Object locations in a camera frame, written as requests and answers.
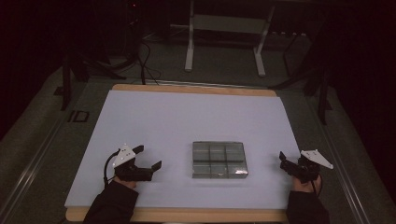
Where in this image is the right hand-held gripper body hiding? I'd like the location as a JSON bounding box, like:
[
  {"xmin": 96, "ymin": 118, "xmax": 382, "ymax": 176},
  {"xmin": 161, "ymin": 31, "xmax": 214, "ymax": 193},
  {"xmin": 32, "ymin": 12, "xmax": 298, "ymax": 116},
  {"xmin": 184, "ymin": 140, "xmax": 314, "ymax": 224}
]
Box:
[{"xmin": 290, "ymin": 148, "xmax": 334, "ymax": 185}]

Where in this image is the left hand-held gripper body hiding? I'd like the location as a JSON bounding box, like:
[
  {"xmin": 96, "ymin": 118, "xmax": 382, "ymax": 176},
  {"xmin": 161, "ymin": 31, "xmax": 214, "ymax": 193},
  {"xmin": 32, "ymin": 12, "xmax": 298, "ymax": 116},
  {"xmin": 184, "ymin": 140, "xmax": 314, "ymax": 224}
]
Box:
[{"xmin": 111, "ymin": 143, "xmax": 154, "ymax": 183}]

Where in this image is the person's left hand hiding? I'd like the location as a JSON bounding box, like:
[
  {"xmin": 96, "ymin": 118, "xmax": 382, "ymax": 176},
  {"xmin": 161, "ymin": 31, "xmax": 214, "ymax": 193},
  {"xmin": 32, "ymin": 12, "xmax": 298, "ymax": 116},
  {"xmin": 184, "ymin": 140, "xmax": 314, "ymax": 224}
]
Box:
[{"xmin": 112, "ymin": 175, "xmax": 138, "ymax": 190}]

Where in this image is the person's right hand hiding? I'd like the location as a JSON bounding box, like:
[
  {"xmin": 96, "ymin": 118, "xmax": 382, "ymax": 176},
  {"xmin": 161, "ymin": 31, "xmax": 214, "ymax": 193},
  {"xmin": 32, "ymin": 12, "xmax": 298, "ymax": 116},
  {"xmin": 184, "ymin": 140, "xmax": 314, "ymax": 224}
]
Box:
[{"xmin": 292, "ymin": 175, "xmax": 323, "ymax": 194}]

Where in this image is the pale blue table sheet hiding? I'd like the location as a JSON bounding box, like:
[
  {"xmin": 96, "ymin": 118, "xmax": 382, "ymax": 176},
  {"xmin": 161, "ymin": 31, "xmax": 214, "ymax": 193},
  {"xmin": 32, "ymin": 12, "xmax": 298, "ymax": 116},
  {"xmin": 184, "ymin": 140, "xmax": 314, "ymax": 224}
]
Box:
[{"xmin": 64, "ymin": 90, "xmax": 302, "ymax": 210}]

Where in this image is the clear plastic compartment box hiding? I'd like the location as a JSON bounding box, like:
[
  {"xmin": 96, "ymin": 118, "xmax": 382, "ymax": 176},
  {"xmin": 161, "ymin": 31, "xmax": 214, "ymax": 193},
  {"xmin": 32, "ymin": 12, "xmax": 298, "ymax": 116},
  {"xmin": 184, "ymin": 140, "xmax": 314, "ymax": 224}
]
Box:
[{"xmin": 191, "ymin": 141, "xmax": 249, "ymax": 180}]

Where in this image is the black floor plate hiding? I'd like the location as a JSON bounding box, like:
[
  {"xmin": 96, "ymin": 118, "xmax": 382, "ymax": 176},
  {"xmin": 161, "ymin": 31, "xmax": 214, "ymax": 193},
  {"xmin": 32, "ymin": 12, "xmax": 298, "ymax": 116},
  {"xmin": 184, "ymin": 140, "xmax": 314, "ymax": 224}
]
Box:
[{"xmin": 67, "ymin": 109, "xmax": 91, "ymax": 123}]

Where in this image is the black tripod stand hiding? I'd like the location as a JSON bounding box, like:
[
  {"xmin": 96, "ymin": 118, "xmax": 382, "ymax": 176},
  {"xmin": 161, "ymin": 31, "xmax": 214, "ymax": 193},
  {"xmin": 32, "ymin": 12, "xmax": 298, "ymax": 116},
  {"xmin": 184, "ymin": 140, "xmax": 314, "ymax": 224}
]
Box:
[
  {"xmin": 60, "ymin": 46, "xmax": 127, "ymax": 112},
  {"xmin": 268, "ymin": 31, "xmax": 333, "ymax": 126}
]

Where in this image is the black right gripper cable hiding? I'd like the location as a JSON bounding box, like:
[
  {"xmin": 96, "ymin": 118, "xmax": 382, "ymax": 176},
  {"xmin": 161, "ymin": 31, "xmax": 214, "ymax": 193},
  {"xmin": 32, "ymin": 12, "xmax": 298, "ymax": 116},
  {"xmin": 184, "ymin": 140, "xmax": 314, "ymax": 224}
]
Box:
[{"xmin": 310, "ymin": 174, "xmax": 324, "ymax": 198}]

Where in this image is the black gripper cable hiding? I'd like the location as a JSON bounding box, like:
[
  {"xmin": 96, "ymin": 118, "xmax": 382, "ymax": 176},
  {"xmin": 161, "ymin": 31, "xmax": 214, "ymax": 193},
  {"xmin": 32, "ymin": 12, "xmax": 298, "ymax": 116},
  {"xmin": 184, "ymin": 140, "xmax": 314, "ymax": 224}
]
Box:
[
  {"xmin": 103, "ymin": 148, "xmax": 121, "ymax": 188},
  {"xmin": 310, "ymin": 174, "xmax": 324, "ymax": 198}
]

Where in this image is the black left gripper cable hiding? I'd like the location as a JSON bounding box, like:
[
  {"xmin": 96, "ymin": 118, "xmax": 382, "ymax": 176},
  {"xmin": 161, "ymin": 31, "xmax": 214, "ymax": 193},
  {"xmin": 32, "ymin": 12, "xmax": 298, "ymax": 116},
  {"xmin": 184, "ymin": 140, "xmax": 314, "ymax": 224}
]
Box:
[{"xmin": 103, "ymin": 148, "xmax": 121, "ymax": 188}]

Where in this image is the metal floor rail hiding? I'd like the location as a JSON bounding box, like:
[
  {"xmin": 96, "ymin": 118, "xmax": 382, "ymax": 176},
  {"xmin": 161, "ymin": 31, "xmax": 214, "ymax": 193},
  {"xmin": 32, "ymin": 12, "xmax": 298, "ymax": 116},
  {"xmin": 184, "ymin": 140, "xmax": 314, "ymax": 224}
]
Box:
[
  {"xmin": 305, "ymin": 94, "xmax": 372, "ymax": 224},
  {"xmin": 0, "ymin": 115, "xmax": 68, "ymax": 224}
]

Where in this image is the black floor cable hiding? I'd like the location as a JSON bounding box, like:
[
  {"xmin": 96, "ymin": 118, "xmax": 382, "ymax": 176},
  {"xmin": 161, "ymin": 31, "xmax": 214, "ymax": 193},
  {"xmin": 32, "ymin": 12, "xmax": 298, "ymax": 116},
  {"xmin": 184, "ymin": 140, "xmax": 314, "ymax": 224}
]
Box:
[{"xmin": 136, "ymin": 39, "xmax": 163, "ymax": 86}]

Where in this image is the white metal stand frame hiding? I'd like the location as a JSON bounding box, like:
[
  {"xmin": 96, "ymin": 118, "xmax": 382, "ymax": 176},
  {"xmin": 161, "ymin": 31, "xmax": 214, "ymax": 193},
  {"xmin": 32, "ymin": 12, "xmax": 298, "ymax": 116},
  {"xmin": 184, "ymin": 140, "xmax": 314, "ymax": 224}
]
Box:
[{"xmin": 184, "ymin": 0, "xmax": 276, "ymax": 78}]

